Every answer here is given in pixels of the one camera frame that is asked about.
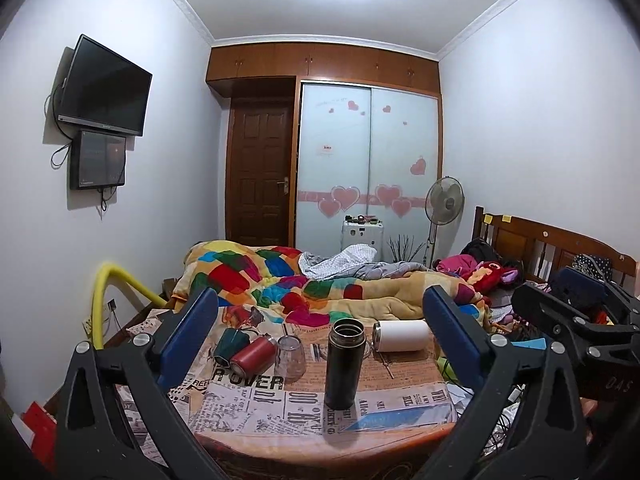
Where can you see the spiky potted plant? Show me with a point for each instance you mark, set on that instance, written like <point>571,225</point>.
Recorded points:
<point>406,251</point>

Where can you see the yellow padded pipe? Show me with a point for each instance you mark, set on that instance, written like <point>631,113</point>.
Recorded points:
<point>107,280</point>

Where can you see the polka dot bag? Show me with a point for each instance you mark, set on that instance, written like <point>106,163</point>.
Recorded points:
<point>592,264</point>

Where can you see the wooden wardrobe with glass doors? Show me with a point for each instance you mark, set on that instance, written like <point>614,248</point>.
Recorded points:
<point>370,140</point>

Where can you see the grey checked cloth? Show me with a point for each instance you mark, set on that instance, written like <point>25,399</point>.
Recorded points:
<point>345,260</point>

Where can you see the white appliance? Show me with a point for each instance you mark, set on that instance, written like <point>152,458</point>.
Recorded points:
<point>362,237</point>

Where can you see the standing fan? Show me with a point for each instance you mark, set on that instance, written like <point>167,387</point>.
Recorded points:
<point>444,201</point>

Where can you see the black thermos cup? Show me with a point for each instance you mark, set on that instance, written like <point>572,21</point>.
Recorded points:
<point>344,365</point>

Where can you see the wooden headboard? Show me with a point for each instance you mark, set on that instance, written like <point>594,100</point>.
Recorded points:
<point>530,240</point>

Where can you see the white cup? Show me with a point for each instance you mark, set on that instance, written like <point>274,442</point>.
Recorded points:
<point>405,336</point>

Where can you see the green cup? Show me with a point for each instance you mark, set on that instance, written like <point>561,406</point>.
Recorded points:
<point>230,342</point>

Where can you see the black bag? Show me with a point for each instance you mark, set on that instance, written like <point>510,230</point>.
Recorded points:
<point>480,250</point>

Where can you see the wall socket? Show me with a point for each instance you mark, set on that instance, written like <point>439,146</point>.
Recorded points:
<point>87,326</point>

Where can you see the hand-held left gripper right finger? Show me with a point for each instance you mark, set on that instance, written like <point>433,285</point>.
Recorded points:
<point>454,336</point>

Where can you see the clear glass cup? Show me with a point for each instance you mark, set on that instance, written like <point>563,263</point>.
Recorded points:
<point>290,360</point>

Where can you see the red cup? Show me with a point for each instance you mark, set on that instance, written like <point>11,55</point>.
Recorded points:
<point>254,355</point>

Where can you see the newspaper print tablecloth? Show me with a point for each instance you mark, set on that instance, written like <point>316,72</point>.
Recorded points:
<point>260,410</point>

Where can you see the red box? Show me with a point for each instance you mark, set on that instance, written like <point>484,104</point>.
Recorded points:
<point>41,430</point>

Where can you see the brown wooden door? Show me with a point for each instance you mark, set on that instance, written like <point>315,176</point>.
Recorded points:
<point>257,170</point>

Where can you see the colourful patchwork blanket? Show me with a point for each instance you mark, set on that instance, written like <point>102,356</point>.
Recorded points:
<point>235,272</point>

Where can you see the blue card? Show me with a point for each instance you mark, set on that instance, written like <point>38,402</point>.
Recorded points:
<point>400,419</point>

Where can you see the wall-mounted television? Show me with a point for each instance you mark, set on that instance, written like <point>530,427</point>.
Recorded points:
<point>105,87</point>

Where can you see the cyan box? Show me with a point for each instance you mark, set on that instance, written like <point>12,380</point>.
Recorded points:
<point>531,345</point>

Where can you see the small wall monitor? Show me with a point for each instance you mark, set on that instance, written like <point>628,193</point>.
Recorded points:
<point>97,159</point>

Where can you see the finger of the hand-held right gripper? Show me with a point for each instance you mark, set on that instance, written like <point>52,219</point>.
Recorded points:
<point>580,282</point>
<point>545,307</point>

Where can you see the thin brown stick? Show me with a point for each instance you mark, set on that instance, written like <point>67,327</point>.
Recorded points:
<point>385,366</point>

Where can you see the pink clothing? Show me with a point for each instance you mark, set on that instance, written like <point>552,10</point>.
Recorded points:
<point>457,264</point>

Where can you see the red plush toy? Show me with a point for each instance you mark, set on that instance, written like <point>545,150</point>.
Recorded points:
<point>492,275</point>

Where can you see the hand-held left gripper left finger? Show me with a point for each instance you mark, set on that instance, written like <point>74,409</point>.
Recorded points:
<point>191,330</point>

